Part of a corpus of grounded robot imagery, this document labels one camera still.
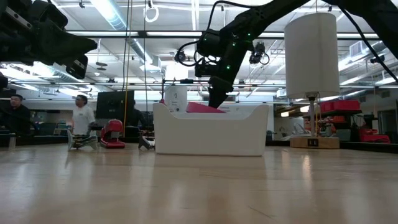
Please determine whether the white cylinder lamp wooden base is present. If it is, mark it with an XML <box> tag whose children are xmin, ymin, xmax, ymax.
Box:
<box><xmin>284</xmin><ymin>12</ymin><xmax>341</xmax><ymax>150</ymax></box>

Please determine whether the black monitor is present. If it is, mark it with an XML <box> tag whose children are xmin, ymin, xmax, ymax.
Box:
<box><xmin>95</xmin><ymin>90</ymin><xmax>135</xmax><ymax>119</ymax></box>

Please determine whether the silver ventilation duct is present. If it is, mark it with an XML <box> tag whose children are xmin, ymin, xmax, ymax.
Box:
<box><xmin>90</xmin><ymin>0</ymin><xmax>162</xmax><ymax>74</ymax></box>

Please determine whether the person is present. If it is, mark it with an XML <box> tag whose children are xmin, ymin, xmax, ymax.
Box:
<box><xmin>70</xmin><ymin>95</ymin><xmax>96</xmax><ymax>137</ymax></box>
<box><xmin>0</xmin><ymin>94</ymin><xmax>32</xmax><ymax>136</ymax></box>

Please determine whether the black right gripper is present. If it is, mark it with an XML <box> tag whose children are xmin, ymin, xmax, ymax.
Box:
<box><xmin>195</xmin><ymin>46</ymin><xmax>249</xmax><ymax>109</ymax></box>

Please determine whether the yellow hanging cable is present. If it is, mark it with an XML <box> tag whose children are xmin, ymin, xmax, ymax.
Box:
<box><xmin>123</xmin><ymin>0</ymin><xmax>133</xmax><ymax>138</ymax></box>

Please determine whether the red storage bin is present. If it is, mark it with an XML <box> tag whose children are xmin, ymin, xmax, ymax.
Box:
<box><xmin>319</xmin><ymin>99</ymin><xmax>361</xmax><ymax>113</ymax></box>
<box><xmin>359</xmin><ymin>128</ymin><xmax>391</xmax><ymax>144</ymax></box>

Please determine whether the red stapler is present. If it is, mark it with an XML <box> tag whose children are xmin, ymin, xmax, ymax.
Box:
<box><xmin>99</xmin><ymin>119</ymin><xmax>126</xmax><ymax>149</ymax></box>

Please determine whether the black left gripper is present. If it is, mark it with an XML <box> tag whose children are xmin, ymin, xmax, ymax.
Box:
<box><xmin>0</xmin><ymin>0</ymin><xmax>98</xmax><ymax>80</ymax></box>

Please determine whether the white plastic bin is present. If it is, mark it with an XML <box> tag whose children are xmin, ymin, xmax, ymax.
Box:
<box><xmin>152</xmin><ymin>102</ymin><xmax>270</xmax><ymax>157</ymax></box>

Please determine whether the black hanging cable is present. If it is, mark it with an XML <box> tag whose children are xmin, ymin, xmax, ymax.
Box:
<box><xmin>142</xmin><ymin>0</ymin><xmax>149</xmax><ymax>125</ymax></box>

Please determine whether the black aluminium rig frame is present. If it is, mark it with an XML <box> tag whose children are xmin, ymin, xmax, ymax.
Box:
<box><xmin>65</xmin><ymin>29</ymin><xmax>380</xmax><ymax>40</ymax></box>

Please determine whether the white sign board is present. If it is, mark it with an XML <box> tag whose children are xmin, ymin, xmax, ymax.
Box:
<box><xmin>164</xmin><ymin>86</ymin><xmax>188</xmax><ymax>113</ymax></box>

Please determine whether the pink soft object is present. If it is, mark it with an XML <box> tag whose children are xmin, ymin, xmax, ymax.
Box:
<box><xmin>185</xmin><ymin>101</ymin><xmax>227</xmax><ymax>114</ymax></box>

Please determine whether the distant black rig frame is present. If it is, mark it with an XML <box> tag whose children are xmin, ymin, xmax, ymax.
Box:
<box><xmin>160</xmin><ymin>78</ymin><xmax>212</xmax><ymax>105</ymax></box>

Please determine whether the black overhead camera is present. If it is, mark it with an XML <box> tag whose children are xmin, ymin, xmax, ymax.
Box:
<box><xmin>173</xmin><ymin>49</ymin><xmax>187</xmax><ymax>63</ymax></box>
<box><xmin>248</xmin><ymin>42</ymin><xmax>271</xmax><ymax>66</ymax></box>

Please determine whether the white hanging ring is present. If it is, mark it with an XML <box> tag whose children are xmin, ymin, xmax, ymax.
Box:
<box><xmin>143</xmin><ymin>4</ymin><xmax>160</xmax><ymax>24</ymax></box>

